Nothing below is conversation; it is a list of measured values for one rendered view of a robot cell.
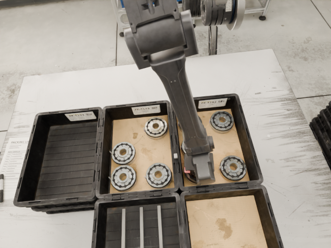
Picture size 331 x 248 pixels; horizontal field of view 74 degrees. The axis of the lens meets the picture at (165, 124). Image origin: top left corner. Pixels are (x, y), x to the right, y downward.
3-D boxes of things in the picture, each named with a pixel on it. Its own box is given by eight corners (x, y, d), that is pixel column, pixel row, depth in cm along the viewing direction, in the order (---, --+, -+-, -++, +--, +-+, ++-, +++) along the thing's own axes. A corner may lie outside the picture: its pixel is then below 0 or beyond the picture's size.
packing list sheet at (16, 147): (6, 138, 120) (5, 138, 120) (48, 134, 120) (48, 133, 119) (-13, 201, 104) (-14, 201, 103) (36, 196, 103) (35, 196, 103)
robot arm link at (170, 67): (187, 1, 35) (124, 21, 37) (192, 21, 32) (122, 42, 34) (214, 137, 69) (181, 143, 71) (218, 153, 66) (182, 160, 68)
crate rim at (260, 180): (170, 102, 100) (169, 99, 98) (236, 96, 99) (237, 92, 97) (179, 193, 80) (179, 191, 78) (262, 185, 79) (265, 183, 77)
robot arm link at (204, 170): (211, 133, 65) (182, 139, 66) (219, 171, 59) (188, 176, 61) (215, 148, 75) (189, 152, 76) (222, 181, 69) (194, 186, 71)
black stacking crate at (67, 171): (49, 126, 109) (36, 113, 99) (109, 120, 109) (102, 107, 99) (31, 211, 89) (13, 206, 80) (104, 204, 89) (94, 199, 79)
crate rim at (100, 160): (104, 108, 100) (102, 106, 98) (170, 102, 100) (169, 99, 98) (97, 200, 80) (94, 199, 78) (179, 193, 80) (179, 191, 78)
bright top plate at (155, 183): (145, 165, 91) (144, 164, 91) (169, 161, 91) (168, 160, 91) (147, 189, 86) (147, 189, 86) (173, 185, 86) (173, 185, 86)
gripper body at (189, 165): (214, 171, 79) (216, 164, 73) (184, 171, 80) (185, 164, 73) (212, 154, 82) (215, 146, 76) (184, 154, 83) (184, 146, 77)
